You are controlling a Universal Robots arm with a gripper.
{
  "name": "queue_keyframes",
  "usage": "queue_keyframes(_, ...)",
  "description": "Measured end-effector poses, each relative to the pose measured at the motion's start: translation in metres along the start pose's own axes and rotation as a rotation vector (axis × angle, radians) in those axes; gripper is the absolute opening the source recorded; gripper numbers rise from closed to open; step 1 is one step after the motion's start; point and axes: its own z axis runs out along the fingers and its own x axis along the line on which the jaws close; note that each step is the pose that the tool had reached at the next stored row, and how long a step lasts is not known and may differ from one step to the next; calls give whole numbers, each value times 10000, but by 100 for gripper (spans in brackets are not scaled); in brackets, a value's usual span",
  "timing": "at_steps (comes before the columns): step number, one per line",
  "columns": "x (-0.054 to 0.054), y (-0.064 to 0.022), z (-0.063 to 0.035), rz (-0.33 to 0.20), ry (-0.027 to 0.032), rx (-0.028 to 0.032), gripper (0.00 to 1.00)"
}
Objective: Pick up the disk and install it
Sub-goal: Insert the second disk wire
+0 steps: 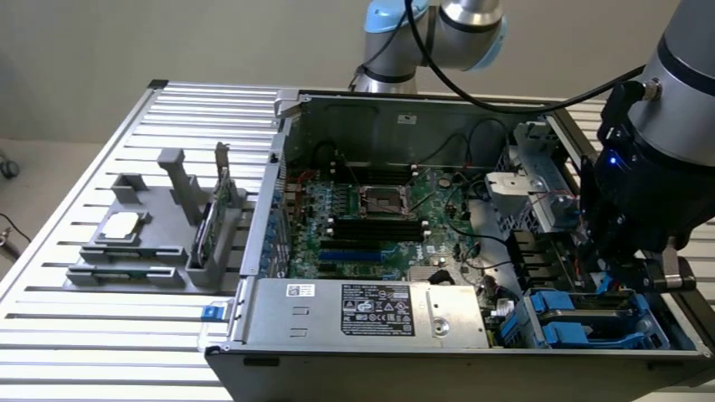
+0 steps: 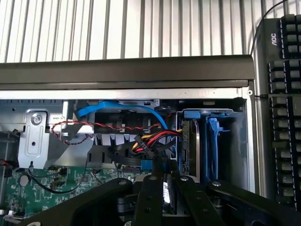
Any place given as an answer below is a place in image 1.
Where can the grey parts rack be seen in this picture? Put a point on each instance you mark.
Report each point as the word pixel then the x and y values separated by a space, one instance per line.
pixel 167 209

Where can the CPU socket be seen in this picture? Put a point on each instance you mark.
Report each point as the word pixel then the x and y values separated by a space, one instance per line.
pixel 383 201

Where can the black expansion slot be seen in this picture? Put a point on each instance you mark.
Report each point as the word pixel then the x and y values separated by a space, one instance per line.
pixel 349 245

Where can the green graphics card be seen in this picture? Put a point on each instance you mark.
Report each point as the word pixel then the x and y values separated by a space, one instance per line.
pixel 225 184

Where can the blue case latch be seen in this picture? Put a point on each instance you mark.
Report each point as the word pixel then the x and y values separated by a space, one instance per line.
pixel 213 312

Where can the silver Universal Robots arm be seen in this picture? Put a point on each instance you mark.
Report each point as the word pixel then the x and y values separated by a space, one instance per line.
pixel 475 25

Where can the green RAM stick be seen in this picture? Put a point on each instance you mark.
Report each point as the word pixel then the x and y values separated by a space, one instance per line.
pixel 131 275
pixel 134 252

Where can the silver chipset heatsink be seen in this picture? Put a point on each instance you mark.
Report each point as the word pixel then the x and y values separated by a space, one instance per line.
pixel 425 274

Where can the black fan shroud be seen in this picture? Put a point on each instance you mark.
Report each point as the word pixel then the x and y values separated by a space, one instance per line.
pixel 531 255

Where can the green motherboard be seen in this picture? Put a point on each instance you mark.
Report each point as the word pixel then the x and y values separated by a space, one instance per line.
pixel 335 201

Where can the black RAM slot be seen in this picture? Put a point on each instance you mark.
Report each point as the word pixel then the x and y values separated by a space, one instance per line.
pixel 381 221
pixel 374 175
pixel 381 232
pixel 381 237
pixel 374 169
pixel 381 226
pixel 374 164

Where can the silver metal drive cage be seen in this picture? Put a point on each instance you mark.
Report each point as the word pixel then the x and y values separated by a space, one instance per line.
pixel 519 188

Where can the black chair caster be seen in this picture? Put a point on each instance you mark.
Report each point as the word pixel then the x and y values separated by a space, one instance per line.
pixel 9 168

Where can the blue disk bay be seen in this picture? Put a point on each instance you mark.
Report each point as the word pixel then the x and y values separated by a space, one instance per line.
pixel 565 331

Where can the open black PC case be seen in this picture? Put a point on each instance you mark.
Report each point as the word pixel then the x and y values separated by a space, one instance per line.
pixel 391 377

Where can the silver CPU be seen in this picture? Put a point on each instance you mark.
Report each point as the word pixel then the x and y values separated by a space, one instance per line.
pixel 122 225

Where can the blue expansion slot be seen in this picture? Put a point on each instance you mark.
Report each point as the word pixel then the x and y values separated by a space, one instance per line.
pixel 353 254

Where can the silver power supply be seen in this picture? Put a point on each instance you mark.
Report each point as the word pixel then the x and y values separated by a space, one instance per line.
pixel 313 322

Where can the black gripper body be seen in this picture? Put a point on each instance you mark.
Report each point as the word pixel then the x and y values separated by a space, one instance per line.
pixel 642 197

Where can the disk with silver edge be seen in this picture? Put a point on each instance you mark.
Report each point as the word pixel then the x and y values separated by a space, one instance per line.
pixel 202 238

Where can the round coin battery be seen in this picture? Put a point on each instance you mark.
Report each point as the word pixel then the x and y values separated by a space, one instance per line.
pixel 445 182

